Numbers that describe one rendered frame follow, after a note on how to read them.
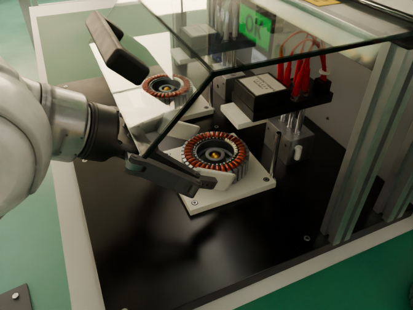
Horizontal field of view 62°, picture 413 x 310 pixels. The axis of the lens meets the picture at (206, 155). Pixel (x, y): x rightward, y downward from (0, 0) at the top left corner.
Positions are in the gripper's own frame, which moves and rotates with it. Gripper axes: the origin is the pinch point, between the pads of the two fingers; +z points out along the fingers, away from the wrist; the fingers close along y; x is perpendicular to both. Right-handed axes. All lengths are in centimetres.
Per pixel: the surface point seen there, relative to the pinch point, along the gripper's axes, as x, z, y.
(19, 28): -94, -1, -339
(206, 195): -3.9, -0.6, 5.5
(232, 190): -1.9, 2.9, 6.3
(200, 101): 1.2, 8.3, -20.8
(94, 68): -10, -6, -54
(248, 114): 9.4, 1.5, 2.1
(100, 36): 14.4, -24.4, 9.1
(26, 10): -30, -15, -161
